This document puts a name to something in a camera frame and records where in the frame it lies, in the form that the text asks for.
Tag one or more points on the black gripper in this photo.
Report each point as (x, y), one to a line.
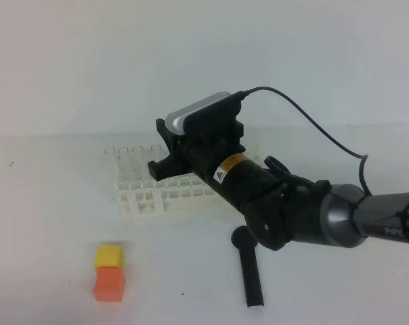
(211, 135)

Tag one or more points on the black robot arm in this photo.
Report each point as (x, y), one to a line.
(278, 206)

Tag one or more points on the test tube in rack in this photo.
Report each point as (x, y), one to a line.
(110, 154)
(123, 159)
(138, 158)
(157, 152)

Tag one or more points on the white test tube rack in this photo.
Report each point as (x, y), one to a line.
(142, 196)

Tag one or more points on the black round-headed tool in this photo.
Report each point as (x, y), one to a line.
(242, 239)

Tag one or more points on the yellow cube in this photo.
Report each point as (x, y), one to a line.
(109, 255)

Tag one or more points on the orange cube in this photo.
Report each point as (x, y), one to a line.
(109, 284)

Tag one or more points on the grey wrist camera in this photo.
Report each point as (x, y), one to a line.
(174, 121)

